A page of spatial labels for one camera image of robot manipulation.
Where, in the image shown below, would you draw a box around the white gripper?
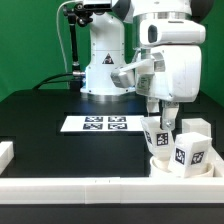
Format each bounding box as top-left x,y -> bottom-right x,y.
136,19 -> 206,131

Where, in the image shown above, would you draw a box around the white round stool seat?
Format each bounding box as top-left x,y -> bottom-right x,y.
150,156 -> 214,178

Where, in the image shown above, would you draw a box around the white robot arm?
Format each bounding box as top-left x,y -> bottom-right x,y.
84,0 -> 215,130

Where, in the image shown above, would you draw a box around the white sheet with tags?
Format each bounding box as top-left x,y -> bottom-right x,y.
61,115 -> 142,133

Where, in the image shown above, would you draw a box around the white left fence block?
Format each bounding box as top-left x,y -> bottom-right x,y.
0,141 -> 14,175

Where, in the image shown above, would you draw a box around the black cables on table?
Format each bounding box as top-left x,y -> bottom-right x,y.
32,72 -> 83,90

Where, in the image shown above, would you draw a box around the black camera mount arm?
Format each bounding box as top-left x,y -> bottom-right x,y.
63,3 -> 93,91

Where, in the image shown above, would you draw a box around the overhead camera bar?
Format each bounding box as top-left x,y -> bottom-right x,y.
83,0 -> 111,10

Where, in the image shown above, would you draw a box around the white front fence rail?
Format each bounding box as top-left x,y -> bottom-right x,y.
0,177 -> 224,204

